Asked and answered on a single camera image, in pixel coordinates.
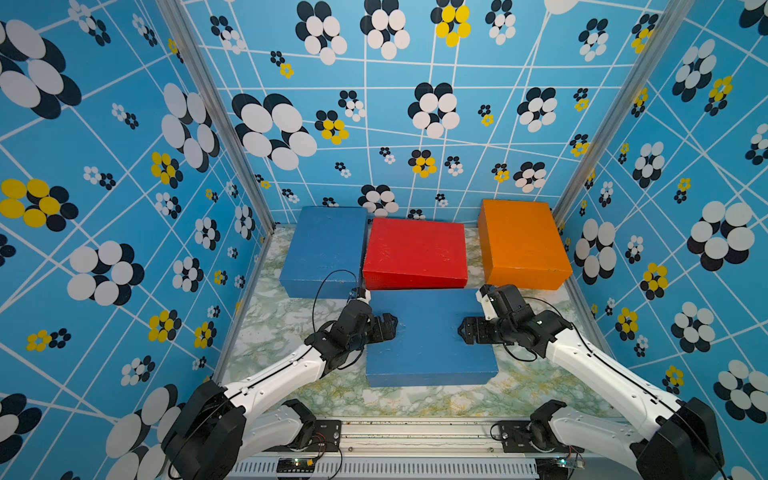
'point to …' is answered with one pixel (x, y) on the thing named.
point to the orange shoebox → (521, 245)
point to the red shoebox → (415, 254)
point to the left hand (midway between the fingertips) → (391, 320)
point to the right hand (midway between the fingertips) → (475, 328)
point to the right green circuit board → (573, 463)
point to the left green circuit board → (295, 465)
